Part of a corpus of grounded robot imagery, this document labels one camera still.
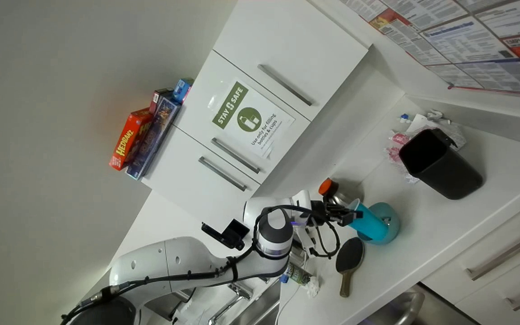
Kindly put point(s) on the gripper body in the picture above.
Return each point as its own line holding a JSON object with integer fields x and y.
{"x": 319, "y": 212}

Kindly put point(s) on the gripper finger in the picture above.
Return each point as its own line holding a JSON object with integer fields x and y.
{"x": 342, "y": 209}
{"x": 344, "y": 220}

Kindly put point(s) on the blue cup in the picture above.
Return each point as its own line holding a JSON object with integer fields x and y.
{"x": 370, "y": 223}

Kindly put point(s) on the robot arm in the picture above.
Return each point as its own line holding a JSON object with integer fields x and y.
{"x": 183, "y": 264}

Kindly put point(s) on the black bin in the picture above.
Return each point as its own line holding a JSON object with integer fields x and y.
{"x": 440, "y": 167}

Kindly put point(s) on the steel bottle with orange cap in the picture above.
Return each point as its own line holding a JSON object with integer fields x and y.
{"x": 339, "y": 192}

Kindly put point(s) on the black table tennis paddle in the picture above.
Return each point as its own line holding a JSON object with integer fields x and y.
{"x": 349, "y": 257}

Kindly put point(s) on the teal round bowl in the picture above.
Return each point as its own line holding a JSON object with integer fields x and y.
{"x": 391, "y": 221}

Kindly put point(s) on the green patterned can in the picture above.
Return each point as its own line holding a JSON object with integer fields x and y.
{"x": 297, "y": 274}

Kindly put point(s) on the crumpled white paper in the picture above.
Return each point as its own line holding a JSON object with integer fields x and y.
{"x": 313, "y": 286}

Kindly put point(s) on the heap of pink packets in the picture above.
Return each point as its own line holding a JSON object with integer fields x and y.
{"x": 395, "y": 151}

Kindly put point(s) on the steel trash can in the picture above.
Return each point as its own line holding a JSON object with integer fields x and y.
{"x": 395, "y": 309}

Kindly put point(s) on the green and white sign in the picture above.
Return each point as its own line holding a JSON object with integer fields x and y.
{"x": 253, "y": 119}

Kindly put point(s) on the steel sink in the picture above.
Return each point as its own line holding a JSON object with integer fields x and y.
{"x": 260, "y": 309}

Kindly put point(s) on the silver tap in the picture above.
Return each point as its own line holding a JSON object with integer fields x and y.
{"x": 230, "y": 304}

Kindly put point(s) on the heap of white packets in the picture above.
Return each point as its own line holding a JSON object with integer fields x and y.
{"x": 443, "y": 124}

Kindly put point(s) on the plain white cabinet door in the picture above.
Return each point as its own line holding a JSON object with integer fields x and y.
{"x": 287, "y": 40}
{"x": 183, "y": 180}

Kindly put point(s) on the white drawer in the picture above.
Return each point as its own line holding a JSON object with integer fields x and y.
{"x": 513, "y": 311}
{"x": 490, "y": 243}

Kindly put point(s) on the cabinet door with sign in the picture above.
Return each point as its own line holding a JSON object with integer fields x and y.
{"x": 206, "y": 113}

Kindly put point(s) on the blue puzzle box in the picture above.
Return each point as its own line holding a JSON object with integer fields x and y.
{"x": 154, "y": 140}

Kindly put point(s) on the small blue box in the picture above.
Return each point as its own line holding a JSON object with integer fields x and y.
{"x": 182, "y": 89}

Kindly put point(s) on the small red box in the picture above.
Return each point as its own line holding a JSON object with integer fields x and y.
{"x": 158, "y": 97}

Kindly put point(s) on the orange board game box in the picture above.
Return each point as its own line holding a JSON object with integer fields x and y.
{"x": 127, "y": 142}

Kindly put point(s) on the camera on mount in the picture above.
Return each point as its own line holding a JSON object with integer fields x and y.
{"x": 230, "y": 234}

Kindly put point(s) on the white wall cabinet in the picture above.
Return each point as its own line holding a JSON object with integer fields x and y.
{"x": 282, "y": 40}

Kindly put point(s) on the row of wall posters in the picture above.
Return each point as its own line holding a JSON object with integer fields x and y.
{"x": 481, "y": 40}

